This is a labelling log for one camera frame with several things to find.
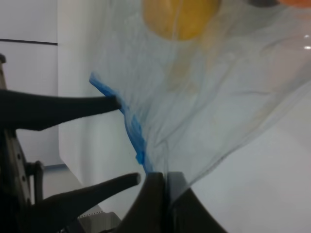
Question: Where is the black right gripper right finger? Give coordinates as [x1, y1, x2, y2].
[166, 172, 226, 233]

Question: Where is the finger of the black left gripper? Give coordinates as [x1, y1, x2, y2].
[27, 173, 140, 233]
[0, 90, 121, 131]

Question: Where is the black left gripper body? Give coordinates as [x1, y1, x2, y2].
[0, 54, 44, 233]

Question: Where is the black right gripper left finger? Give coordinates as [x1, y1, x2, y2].
[114, 172, 170, 233]

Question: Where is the clear zip bag blue seal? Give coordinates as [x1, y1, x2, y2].
[89, 0, 311, 184]

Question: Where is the yellow toy pear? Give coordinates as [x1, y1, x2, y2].
[141, 0, 220, 41]

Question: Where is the orange toy orange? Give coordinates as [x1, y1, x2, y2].
[278, 0, 311, 8]

